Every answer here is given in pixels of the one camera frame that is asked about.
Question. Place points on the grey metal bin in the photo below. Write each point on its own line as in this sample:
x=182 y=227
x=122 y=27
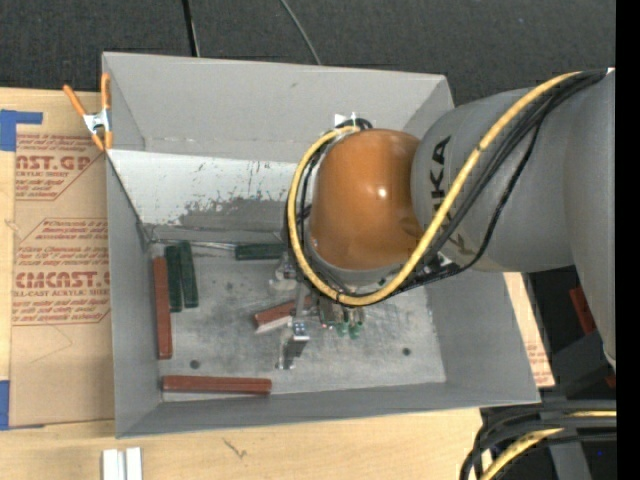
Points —
x=240 y=113

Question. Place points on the dark green flat block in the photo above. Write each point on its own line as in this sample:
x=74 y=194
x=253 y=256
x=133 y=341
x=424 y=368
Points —
x=174 y=283
x=189 y=278
x=257 y=251

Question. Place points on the red-brown flat block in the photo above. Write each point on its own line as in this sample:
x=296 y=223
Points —
x=215 y=384
x=162 y=313
x=272 y=314

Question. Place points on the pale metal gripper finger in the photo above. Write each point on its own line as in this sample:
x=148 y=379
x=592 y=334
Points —
x=299 y=332
x=288 y=269

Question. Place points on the brown cardboard board red print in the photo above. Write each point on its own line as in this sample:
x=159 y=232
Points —
x=55 y=358

